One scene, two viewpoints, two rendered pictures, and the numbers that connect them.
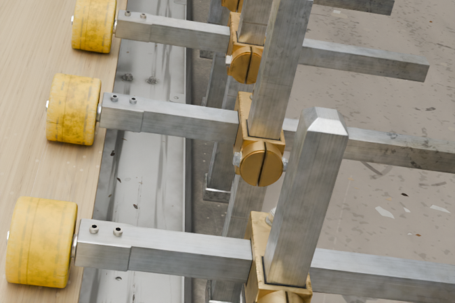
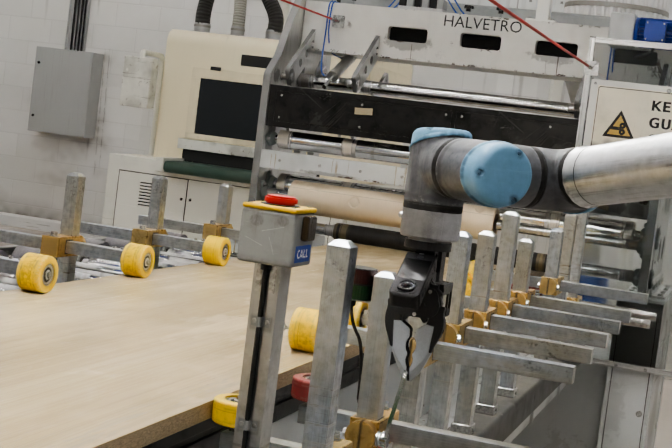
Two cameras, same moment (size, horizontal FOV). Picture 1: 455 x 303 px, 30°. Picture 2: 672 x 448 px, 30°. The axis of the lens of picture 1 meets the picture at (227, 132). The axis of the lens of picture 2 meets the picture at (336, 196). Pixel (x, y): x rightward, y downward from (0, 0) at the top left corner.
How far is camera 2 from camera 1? 1.73 m
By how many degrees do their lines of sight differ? 37
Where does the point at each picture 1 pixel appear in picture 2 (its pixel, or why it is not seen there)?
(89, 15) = not seen: hidden behind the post
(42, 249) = (306, 322)
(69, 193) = not seen: hidden behind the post
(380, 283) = (475, 355)
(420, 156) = (553, 348)
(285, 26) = (455, 252)
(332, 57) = (537, 327)
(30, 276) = (298, 337)
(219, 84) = (487, 384)
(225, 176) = (465, 413)
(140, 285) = not seen: outside the picture
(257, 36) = (480, 305)
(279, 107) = (456, 302)
